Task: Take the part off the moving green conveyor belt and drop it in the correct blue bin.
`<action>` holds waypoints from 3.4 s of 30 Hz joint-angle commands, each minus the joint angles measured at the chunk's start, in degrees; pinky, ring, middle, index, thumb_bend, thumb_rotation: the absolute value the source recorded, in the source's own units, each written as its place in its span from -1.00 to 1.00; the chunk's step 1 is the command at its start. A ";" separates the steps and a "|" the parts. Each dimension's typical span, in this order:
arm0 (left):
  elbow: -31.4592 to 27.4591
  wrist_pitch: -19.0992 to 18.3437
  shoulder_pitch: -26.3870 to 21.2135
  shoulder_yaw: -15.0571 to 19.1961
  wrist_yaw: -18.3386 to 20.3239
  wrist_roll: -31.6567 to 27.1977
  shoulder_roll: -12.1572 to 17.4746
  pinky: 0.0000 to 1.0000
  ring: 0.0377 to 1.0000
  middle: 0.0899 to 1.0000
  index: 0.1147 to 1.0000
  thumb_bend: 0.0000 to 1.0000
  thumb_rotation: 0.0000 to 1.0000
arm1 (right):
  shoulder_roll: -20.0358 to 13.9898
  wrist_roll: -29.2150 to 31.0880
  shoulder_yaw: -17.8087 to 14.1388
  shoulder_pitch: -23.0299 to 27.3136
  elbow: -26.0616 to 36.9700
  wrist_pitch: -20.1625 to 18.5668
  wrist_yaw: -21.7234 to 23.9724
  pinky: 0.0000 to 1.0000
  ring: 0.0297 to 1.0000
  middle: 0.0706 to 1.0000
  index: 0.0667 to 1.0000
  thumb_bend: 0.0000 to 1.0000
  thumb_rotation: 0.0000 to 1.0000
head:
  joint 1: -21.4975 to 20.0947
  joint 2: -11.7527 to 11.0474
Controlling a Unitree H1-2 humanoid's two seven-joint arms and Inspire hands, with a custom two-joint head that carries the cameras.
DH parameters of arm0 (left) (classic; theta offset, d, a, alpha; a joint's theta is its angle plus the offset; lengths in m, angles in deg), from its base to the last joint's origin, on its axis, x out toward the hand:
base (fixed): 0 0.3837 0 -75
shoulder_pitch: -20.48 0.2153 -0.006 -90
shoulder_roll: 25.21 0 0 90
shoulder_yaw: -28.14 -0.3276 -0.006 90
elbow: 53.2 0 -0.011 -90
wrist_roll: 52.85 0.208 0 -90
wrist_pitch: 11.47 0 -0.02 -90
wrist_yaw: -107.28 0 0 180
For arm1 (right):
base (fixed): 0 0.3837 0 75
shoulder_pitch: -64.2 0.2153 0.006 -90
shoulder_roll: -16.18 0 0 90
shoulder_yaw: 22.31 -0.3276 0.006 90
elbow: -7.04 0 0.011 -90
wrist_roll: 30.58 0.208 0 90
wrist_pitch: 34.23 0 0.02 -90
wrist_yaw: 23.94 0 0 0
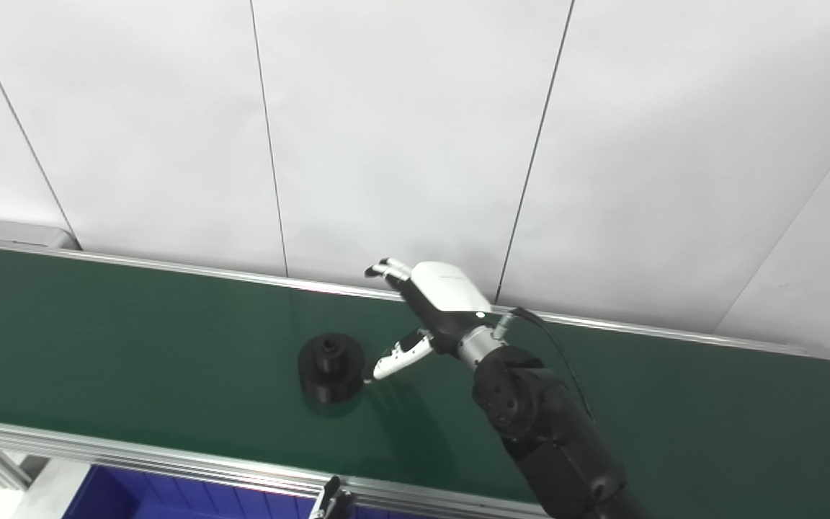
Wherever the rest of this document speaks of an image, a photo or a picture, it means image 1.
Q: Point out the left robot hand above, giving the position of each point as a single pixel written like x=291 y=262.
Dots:
x=332 y=501

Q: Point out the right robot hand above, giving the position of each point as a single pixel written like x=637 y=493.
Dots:
x=444 y=295

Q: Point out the black round flanged part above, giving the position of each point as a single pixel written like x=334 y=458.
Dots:
x=330 y=367

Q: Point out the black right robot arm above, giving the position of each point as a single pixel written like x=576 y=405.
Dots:
x=545 y=432

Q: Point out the blue bin with white parts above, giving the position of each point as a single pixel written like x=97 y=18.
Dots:
x=170 y=497

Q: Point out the green conveyor belt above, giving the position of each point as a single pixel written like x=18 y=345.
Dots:
x=134 y=339

